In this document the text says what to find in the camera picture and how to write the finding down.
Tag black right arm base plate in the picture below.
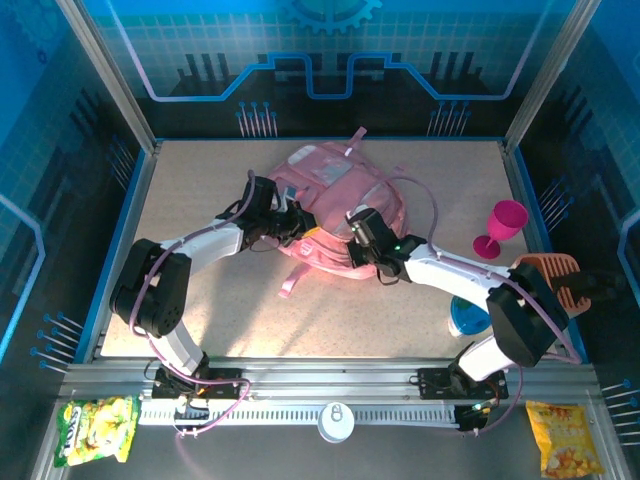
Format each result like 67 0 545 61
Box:
417 367 510 401

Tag black tool in holder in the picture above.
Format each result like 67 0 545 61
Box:
552 269 626 304

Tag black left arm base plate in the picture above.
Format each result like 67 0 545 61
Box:
149 367 244 401

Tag aluminium frame post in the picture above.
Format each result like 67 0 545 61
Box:
54 0 161 151
502 0 601 151

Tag green yellow snack bag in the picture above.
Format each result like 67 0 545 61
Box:
53 394 142 469

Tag orange slotted plastic holder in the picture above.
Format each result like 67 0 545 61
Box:
514 252 594 314

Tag pink backpack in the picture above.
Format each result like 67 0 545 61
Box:
264 127 409 300

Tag magenta plastic goblet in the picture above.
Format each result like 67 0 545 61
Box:
472 199 530 260

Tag white slotted cable duct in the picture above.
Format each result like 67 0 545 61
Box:
137 403 459 427

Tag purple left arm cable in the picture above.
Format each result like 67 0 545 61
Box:
128 168 281 446

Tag orange yellow snack bag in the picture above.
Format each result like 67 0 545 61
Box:
524 399 606 480

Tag aluminium frame rail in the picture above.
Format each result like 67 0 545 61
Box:
59 357 601 404

